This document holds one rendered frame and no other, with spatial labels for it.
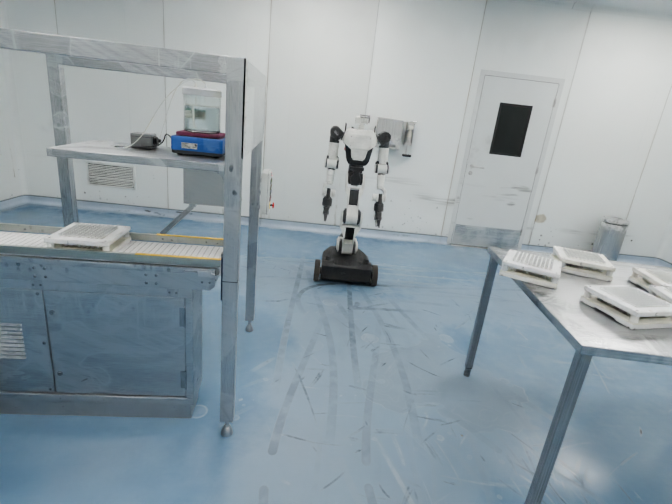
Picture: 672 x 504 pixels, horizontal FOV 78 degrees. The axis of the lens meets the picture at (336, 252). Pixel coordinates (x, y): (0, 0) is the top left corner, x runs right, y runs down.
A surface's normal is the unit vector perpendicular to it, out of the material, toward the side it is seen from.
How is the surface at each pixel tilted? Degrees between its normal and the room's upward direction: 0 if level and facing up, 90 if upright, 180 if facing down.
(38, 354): 90
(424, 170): 90
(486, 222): 90
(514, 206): 90
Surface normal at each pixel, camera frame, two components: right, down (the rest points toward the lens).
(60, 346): 0.08, 0.32
